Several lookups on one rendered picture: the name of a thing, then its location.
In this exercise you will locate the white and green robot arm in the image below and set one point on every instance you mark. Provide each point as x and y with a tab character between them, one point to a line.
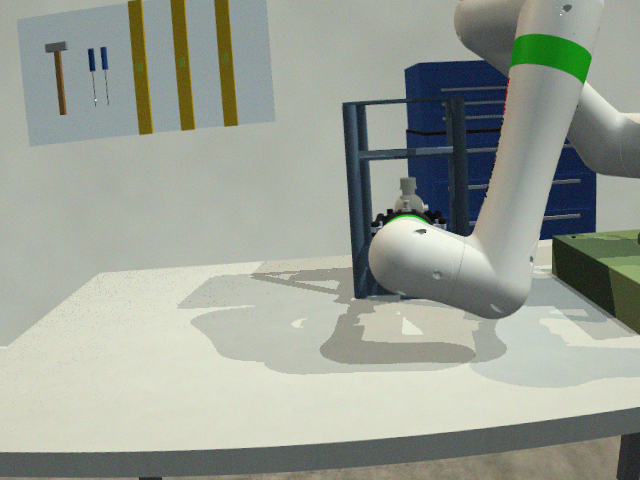
489	273

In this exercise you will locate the white plastic bottle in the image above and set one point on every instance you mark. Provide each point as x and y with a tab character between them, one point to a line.
408	186

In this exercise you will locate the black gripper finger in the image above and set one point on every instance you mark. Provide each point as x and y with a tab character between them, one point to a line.
437	218
377	224

